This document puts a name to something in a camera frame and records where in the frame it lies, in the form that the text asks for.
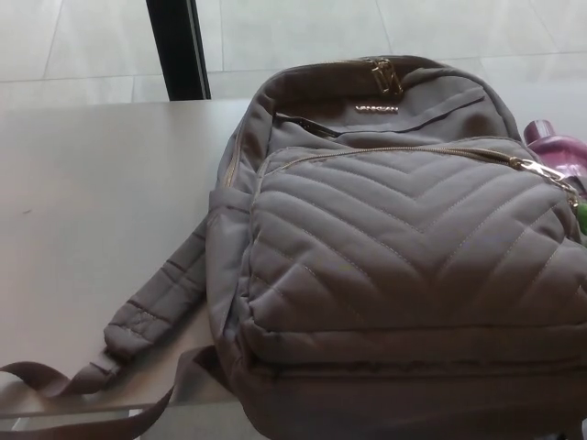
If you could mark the taupe quilted backpack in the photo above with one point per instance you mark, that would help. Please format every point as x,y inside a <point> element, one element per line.
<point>394,238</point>

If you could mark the purple plastic bottle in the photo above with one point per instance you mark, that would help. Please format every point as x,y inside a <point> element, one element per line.
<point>557,146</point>

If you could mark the black vertical post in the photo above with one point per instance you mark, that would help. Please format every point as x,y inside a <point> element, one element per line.
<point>176,46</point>

